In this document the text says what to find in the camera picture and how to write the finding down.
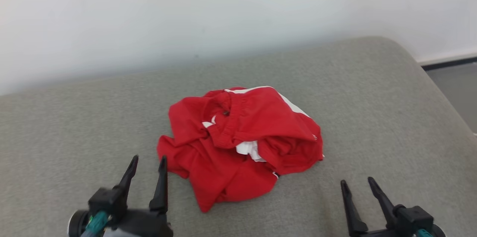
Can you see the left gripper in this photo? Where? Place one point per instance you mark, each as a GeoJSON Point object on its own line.
{"type": "Point", "coordinates": [145, 226]}

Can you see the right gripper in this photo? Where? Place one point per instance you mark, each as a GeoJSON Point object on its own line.
{"type": "Point", "coordinates": [380, 234]}

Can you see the red basketball jersey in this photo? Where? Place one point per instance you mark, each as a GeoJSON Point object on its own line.
{"type": "Point", "coordinates": [261, 117]}

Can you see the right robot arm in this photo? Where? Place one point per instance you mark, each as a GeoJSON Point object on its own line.
{"type": "Point", "coordinates": [439, 232]}

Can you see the grey fabric sofa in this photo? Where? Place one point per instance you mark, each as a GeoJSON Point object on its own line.
{"type": "Point", "coordinates": [111, 117]}

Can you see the white and black baseboard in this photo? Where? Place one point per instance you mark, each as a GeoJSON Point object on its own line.
{"type": "Point", "coordinates": [454, 62]}

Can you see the left black wrist camera box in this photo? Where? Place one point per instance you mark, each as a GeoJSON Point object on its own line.
{"type": "Point", "coordinates": [106, 201]}

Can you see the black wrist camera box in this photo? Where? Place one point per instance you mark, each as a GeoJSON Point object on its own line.
{"type": "Point", "coordinates": [106, 201]}
{"type": "Point", "coordinates": [413, 218]}

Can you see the right black wrist camera box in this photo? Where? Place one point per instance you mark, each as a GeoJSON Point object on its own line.
{"type": "Point", "coordinates": [413, 218]}

